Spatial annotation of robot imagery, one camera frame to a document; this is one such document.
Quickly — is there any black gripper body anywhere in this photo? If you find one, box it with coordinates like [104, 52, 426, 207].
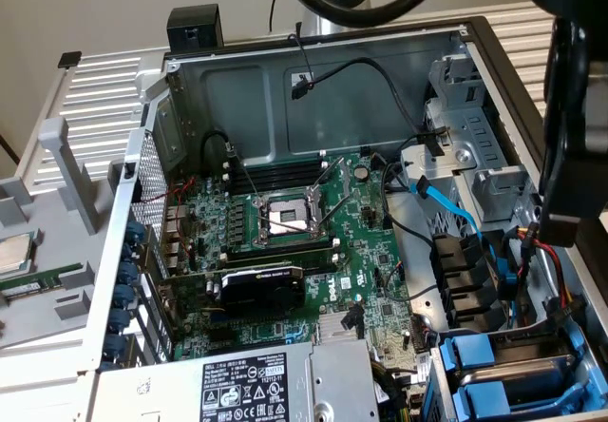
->
[539, 15, 608, 248]

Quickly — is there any red yellow power wire bundle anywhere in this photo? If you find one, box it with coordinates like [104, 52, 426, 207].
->
[517, 221, 588, 328]

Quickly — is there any blue SATA wire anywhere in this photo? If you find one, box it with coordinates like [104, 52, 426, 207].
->
[413, 178, 522, 293]

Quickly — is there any hard disk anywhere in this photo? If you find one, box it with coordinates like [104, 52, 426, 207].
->
[437, 319, 598, 394]

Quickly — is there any empty blue disk carrier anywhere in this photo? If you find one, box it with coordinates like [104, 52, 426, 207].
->
[450, 379, 585, 418]

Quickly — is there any grey metal disk bay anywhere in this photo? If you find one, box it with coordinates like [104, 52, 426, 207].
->
[427, 311, 608, 422]

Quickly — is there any silver metal drive cage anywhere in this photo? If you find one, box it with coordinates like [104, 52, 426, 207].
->
[398, 53, 545, 226]

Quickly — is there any thin metal locking lever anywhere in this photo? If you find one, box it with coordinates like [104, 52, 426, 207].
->
[309, 155, 345, 191]
[227, 142, 261, 204]

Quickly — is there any black wide connector plug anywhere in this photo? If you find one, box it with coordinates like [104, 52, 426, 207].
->
[411, 315, 441, 353]

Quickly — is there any metal socket cover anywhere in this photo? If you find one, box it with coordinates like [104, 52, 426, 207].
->
[306, 184, 344, 233]

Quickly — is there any green Dell motherboard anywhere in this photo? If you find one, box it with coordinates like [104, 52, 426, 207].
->
[159, 149, 441, 397]

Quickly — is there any black RAM slot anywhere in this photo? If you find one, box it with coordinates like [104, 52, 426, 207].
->
[222, 150, 329, 176]
[232, 174, 327, 195]
[225, 237, 339, 255]
[222, 167, 329, 189]
[230, 163, 327, 182]

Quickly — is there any CPU socket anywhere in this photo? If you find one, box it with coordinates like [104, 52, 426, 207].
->
[254, 184, 334, 248]

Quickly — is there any silver chipset heatsink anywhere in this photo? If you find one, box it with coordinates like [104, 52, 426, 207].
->
[316, 310, 368, 346]

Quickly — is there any open grey PC case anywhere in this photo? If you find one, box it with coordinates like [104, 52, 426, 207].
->
[75, 15, 608, 422]

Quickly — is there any black graphics card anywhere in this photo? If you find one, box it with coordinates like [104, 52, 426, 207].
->
[159, 262, 308, 319]

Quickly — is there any black plastic clamp block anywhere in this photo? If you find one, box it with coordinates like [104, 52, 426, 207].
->
[166, 6, 224, 56]

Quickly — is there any silver power supply unit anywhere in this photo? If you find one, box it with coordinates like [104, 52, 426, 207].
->
[94, 338, 381, 422]

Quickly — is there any grey plastic parts rack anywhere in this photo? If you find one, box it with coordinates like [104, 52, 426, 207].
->
[0, 117, 127, 353]

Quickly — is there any green RAM stick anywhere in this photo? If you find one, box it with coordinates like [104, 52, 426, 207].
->
[0, 262, 85, 302]

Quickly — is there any silver CPU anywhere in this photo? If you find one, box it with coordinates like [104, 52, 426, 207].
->
[0, 234, 37, 277]

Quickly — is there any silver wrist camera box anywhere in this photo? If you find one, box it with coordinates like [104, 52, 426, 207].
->
[586, 74, 608, 153]

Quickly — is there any black plastic finned bracket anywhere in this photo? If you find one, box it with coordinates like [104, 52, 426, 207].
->
[429, 234, 507, 333]

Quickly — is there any thin black red-marked wire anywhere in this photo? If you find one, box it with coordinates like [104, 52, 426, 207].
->
[287, 31, 317, 89]

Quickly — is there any white wire label tag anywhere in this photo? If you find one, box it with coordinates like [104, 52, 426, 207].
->
[413, 353, 432, 388]

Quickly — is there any black wire with angled plug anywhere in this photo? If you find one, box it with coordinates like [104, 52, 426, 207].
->
[342, 303, 366, 336]

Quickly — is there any thin red wire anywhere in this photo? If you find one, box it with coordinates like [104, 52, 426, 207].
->
[141, 177, 199, 252]

